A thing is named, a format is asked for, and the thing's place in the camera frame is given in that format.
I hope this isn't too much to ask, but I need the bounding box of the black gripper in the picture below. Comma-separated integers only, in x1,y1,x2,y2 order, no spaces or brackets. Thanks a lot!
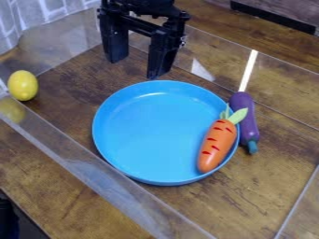
99,0,190,79

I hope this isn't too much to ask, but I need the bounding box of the orange toy carrot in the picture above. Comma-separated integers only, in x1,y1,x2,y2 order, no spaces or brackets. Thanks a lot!
198,107,249,174

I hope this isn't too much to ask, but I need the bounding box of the white grey curtain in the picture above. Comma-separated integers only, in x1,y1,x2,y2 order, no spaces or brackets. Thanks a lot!
0,0,102,55

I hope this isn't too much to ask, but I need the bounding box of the blue round plate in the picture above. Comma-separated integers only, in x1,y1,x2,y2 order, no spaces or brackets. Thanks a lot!
93,80,227,186

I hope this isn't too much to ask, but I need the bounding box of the purple toy eggplant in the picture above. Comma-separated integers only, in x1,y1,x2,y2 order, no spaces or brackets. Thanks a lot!
230,91,259,154

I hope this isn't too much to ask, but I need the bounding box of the yellow toy lemon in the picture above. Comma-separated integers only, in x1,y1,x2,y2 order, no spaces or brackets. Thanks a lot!
9,70,39,101

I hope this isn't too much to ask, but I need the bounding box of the black bar in background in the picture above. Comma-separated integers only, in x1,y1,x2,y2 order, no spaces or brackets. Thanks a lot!
231,0,317,35

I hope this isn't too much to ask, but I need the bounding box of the clear acrylic barrier wall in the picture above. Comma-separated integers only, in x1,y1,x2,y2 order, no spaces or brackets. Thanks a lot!
0,0,319,239

